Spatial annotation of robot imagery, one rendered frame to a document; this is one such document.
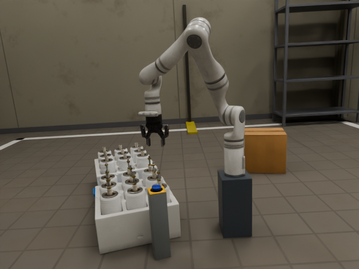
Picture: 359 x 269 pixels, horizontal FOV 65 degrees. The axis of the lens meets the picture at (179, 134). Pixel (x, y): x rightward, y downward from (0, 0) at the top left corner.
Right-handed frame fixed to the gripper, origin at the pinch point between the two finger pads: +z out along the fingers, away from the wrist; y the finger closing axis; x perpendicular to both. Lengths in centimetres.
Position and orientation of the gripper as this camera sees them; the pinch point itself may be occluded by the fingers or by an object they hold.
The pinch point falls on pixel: (155, 143)
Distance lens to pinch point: 134.1
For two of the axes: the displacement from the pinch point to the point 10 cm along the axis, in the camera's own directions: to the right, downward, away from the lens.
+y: -9.6, -0.1, 3.0
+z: 0.6, 9.7, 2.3
